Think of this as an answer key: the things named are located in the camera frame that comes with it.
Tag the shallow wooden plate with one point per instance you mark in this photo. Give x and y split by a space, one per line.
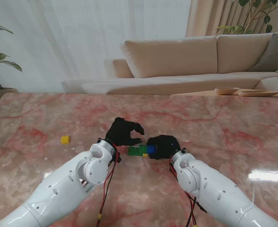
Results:
257 93

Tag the tall green branching houseplant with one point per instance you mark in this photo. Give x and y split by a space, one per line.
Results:
268 28

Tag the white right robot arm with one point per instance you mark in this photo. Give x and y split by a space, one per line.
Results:
219 189

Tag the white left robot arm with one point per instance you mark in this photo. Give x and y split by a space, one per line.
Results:
58 186

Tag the grey sofa cushion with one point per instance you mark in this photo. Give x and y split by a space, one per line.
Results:
276 52

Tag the blue toy brick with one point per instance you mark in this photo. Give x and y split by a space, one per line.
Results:
150 149

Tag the large-leaf green potted plant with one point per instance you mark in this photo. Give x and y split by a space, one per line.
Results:
0 55

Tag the beige sofa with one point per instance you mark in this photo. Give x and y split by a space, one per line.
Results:
172 56

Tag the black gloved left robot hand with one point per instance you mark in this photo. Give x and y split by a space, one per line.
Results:
121 132

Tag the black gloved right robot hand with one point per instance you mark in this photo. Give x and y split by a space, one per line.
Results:
165 146

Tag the white sheer curtain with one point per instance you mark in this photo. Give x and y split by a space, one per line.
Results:
82 35

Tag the wooden bowl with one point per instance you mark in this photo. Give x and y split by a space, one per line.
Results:
226 91

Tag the beige curtain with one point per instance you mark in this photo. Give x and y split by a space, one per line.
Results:
200 19

